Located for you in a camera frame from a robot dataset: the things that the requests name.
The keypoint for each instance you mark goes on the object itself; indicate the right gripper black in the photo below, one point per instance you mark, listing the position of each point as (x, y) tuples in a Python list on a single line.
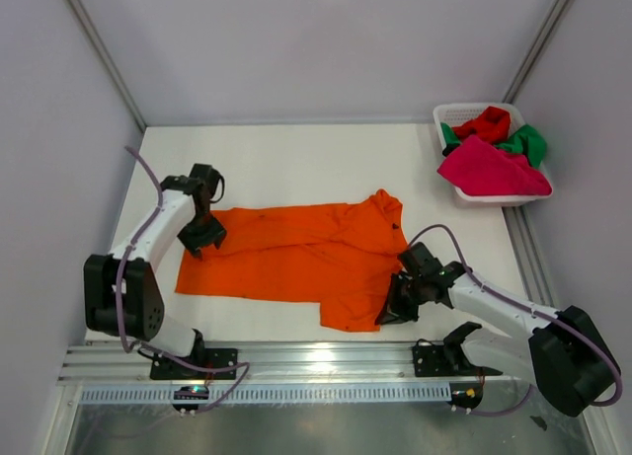
[(404, 294)]

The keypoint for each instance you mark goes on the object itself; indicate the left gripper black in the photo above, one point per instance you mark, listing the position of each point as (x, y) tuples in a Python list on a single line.
[(201, 229)]

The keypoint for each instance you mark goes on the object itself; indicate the orange t shirt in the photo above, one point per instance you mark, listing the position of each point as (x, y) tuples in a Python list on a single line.
[(340, 256)]

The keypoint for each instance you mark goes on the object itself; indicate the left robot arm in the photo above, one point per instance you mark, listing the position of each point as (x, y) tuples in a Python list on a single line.
[(121, 293)]

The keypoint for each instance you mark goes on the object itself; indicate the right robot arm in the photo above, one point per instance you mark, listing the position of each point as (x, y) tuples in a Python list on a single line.
[(561, 353)]

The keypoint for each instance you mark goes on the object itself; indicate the right controller board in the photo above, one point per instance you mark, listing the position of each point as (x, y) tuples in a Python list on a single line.
[(465, 395)]

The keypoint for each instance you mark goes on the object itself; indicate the controller board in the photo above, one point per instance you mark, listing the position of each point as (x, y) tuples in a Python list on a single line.
[(190, 398), (465, 395)]

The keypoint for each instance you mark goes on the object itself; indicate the left controller board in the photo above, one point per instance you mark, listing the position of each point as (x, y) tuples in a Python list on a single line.
[(190, 398)]

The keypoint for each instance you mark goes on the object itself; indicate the magenta t shirt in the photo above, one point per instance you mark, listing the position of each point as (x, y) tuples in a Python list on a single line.
[(480, 169)]

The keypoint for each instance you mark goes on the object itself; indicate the black t shirt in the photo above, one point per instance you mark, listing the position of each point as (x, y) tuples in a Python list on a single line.
[(448, 150)]

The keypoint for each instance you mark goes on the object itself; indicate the white plastic basket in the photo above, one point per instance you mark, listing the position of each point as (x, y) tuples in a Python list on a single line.
[(455, 114)]

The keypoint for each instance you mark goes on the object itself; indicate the red t shirt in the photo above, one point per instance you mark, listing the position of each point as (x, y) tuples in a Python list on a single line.
[(492, 126)]

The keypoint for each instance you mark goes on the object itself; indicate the green t shirt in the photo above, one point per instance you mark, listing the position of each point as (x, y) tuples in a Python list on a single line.
[(526, 141)]

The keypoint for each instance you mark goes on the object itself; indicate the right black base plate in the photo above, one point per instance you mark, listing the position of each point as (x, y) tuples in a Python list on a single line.
[(435, 359)]

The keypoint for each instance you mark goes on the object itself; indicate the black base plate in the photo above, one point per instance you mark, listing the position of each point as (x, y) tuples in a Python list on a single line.
[(164, 369), (435, 359)]

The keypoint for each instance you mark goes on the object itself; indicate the aluminium front rail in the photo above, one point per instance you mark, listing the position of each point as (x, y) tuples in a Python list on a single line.
[(104, 362)]

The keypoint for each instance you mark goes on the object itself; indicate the white slotted cable duct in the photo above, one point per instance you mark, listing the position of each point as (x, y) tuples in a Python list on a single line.
[(275, 394)]

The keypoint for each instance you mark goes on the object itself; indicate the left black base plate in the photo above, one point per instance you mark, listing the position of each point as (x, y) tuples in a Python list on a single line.
[(164, 369)]

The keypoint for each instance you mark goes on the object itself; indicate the left frame post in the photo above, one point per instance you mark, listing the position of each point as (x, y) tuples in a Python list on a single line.
[(92, 35)]

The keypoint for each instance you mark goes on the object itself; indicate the frame post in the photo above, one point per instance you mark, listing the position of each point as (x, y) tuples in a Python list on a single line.
[(552, 21), (92, 35)]

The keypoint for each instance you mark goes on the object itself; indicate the right frame post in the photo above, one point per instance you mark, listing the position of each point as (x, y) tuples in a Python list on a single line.
[(552, 21)]

